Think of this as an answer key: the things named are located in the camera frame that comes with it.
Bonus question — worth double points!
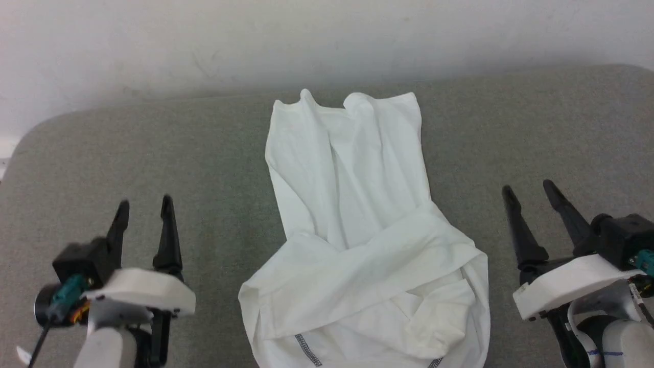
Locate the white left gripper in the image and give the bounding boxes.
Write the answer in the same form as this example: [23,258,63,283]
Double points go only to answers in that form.
[83,195,197,316]

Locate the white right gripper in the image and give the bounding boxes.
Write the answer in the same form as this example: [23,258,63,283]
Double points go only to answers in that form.
[501,179,640,321]

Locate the white garment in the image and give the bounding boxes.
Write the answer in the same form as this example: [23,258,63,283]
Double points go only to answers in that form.
[238,89,492,368]

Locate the grey fabric sofa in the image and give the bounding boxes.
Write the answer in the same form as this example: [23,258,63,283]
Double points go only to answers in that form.
[0,63,654,368]

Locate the teal plug left camera cable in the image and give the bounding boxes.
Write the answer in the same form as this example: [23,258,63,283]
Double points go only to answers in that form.
[27,274,88,368]

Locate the teal plug camera cable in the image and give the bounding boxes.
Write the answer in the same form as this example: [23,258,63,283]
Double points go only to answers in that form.
[27,274,88,368]
[633,249,654,272]

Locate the teal plug right camera cable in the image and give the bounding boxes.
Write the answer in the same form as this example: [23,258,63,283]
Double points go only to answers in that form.
[633,249,654,272]

